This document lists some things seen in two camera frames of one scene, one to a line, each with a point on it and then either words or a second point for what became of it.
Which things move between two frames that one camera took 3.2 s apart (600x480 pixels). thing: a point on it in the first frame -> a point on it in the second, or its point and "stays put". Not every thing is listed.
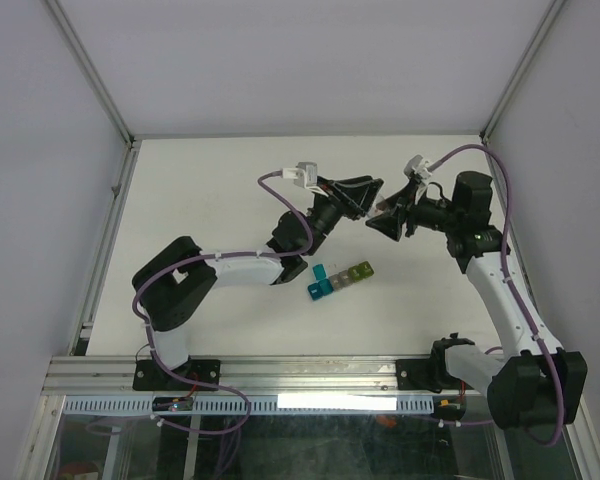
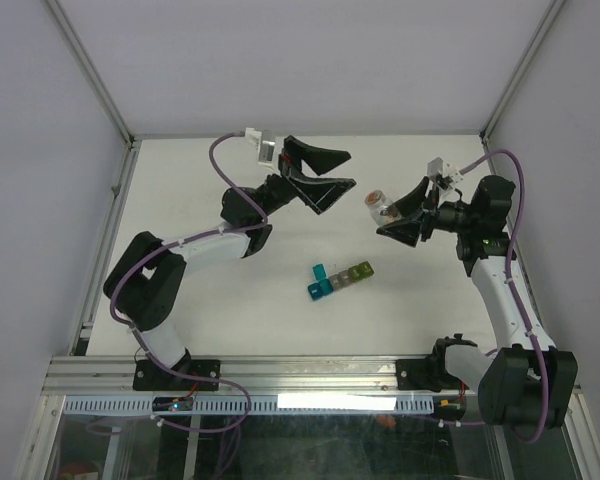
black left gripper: [352, 199] -> [320, 193]
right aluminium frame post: [486, 130] stays put
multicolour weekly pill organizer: [325, 284] stays put
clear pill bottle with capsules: [378, 206] stays put
